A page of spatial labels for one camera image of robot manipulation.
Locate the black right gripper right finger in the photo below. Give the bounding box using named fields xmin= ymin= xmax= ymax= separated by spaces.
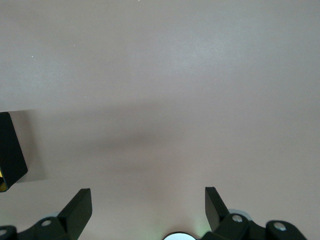
xmin=199 ymin=186 xmax=307 ymax=240

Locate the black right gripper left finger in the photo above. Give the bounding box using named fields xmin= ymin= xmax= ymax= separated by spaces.
xmin=0 ymin=188 xmax=92 ymax=240

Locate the black plastic box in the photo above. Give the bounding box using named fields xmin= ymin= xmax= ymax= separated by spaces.
xmin=0 ymin=111 xmax=28 ymax=194

